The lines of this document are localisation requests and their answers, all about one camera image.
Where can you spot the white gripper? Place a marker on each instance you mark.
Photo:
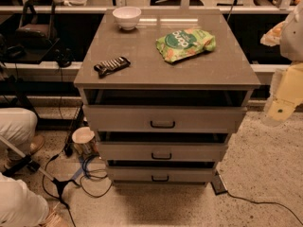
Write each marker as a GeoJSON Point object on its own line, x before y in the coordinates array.
{"type": "Point", "coordinates": [293, 42]}

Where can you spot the grey top drawer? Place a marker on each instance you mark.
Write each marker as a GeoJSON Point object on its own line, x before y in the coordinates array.
{"type": "Point", "coordinates": [164, 118]}

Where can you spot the grey drawer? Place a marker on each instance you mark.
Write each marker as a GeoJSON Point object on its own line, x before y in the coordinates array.
{"type": "Point", "coordinates": [164, 118]}
{"type": "Point", "coordinates": [162, 152]}
{"type": "Point", "coordinates": [160, 174]}

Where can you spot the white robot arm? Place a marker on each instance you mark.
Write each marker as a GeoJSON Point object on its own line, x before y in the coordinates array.
{"type": "Point", "coordinates": [291, 40]}

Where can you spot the grey drawer cabinet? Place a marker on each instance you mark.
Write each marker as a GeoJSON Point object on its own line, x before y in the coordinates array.
{"type": "Point", "coordinates": [221, 78]}

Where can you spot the grey middle drawer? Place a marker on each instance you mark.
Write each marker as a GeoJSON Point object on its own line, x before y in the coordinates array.
{"type": "Point", "coordinates": [162, 152]}

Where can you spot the grey bottom drawer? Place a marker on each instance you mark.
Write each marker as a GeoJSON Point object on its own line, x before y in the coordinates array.
{"type": "Point", "coordinates": [160, 174]}

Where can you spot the green snack bag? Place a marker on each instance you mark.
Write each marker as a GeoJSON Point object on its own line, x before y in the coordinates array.
{"type": "Point", "coordinates": [185, 43]}

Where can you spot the black power adapter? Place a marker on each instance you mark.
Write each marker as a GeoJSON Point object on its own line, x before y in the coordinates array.
{"type": "Point", "coordinates": [218, 185]}

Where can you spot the white ceramic bowl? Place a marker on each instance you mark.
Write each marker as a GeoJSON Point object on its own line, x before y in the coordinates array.
{"type": "Point", "coordinates": [127, 18]}

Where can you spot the dark chocolate bar wrapper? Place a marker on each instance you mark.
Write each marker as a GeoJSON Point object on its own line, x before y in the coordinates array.
{"type": "Point", "coordinates": [105, 68]}

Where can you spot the white paper cup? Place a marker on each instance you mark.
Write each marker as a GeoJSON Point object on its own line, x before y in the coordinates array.
{"type": "Point", "coordinates": [83, 139]}

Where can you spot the brown shoe upper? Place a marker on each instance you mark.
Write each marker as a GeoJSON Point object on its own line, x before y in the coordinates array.
{"type": "Point", "coordinates": [37, 144]}

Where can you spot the brown shoe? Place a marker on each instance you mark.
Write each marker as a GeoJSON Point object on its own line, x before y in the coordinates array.
{"type": "Point", "coordinates": [54, 220]}
{"type": "Point", "coordinates": [37, 144]}

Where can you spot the brown shoe lower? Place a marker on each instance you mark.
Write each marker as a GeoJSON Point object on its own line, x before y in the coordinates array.
{"type": "Point", "coordinates": [54, 220]}

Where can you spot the person leg white trousers upper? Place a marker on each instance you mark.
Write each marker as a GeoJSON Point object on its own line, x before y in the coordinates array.
{"type": "Point", "coordinates": [18, 126]}

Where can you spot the person leg white trousers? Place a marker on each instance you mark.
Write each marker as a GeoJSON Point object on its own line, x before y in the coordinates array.
{"type": "Point", "coordinates": [18, 126]}
{"type": "Point", "coordinates": [19, 206]}

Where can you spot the grey tripod stick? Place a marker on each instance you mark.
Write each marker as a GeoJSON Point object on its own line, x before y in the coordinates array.
{"type": "Point", "coordinates": [27, 161]}

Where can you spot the person leg white trousers lower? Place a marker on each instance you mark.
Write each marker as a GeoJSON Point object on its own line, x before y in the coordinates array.
{"type": "Point", "coordinates": [19, 206]}

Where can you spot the dark bag with handles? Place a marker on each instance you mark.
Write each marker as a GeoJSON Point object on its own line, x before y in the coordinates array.
{"type": "Point", "coordinates": [32, 34]}

